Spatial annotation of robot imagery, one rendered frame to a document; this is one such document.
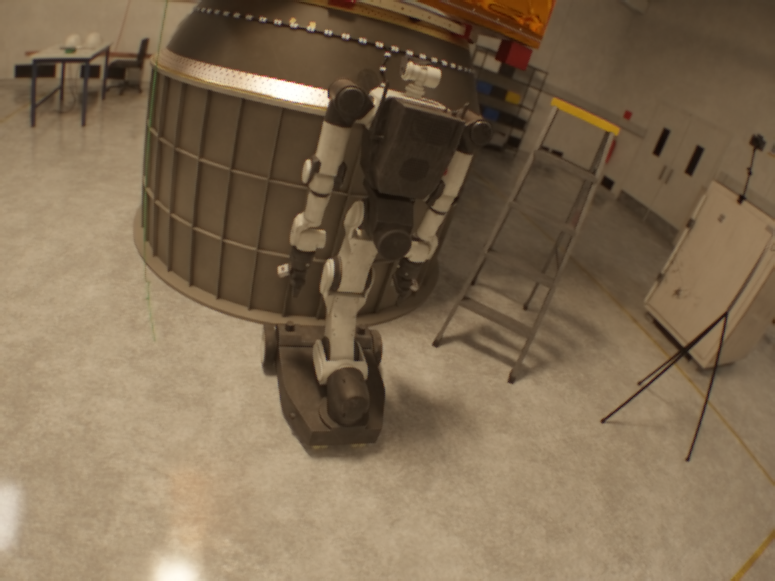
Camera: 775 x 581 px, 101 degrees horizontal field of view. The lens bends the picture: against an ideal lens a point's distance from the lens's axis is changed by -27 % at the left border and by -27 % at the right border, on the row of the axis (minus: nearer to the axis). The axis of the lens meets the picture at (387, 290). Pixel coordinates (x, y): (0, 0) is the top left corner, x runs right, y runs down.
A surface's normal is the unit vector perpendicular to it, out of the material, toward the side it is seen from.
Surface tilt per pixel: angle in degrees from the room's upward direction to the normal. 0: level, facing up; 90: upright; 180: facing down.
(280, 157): 90
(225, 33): 62
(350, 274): 86
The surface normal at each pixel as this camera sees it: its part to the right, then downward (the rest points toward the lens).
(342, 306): 0.37, 0.11
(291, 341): 0.39, -0.15
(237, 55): -0.14, 0.02
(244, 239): -0.09, 0.52
